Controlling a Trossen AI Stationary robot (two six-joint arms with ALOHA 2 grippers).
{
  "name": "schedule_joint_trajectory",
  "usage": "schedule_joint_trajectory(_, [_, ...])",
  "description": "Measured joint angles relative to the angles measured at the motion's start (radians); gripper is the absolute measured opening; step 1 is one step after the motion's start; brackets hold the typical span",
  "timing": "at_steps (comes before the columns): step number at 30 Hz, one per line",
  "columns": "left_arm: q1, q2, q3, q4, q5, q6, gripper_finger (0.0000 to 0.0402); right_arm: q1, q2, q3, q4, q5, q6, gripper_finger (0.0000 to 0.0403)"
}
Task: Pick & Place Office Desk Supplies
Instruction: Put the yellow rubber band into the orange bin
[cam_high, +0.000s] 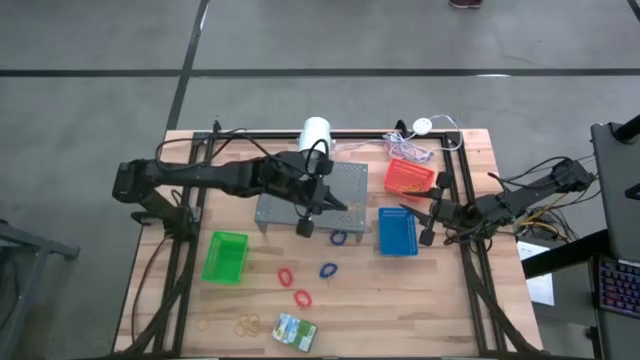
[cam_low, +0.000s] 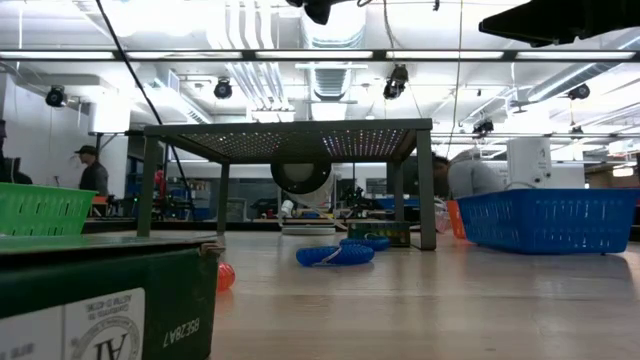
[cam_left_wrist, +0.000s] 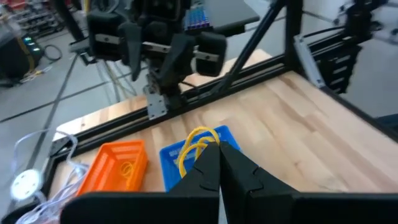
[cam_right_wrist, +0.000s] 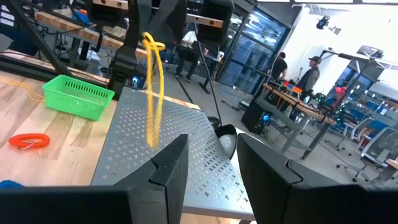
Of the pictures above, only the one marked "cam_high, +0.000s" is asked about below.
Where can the green plastic basket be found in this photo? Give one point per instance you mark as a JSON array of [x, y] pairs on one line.
[[225, 260]]

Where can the red plastic basket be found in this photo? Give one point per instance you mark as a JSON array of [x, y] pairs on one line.
[[415, 172]]

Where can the white paper sheet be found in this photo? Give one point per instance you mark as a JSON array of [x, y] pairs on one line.
[[542, 292]]

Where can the blue plastic basket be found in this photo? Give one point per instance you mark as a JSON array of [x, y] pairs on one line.
[[395, 235]]

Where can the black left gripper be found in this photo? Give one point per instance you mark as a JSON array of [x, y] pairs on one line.
[[312, 190]]

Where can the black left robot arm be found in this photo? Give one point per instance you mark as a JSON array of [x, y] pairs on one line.
[[215, 175]]

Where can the black pole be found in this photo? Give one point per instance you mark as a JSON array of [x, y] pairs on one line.
[[629, 129]]

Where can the black desk board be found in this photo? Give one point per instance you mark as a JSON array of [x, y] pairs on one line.
[[560, 257]]

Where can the grey perforated metal shelf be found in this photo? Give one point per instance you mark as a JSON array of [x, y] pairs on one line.
[[352, 185]]

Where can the person's shoe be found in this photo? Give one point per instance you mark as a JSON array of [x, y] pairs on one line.
[[465, 3]]

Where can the white round puck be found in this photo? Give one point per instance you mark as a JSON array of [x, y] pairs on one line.
[[422, 126]]

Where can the grey metal table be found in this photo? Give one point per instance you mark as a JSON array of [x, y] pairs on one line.
[[30, 245]]

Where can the large green crayon box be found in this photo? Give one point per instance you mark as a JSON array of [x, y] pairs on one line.
[[295, 332]]

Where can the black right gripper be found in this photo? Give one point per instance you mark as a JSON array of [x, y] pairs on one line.
[[452, 212]]

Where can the backlit keyboard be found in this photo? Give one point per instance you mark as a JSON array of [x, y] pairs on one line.
[[622, 287]]

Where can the black aluminium table frame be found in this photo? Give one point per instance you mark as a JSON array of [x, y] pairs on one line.
[[260, 135]]

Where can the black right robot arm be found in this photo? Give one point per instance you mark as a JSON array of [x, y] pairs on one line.
[[530, 195]]

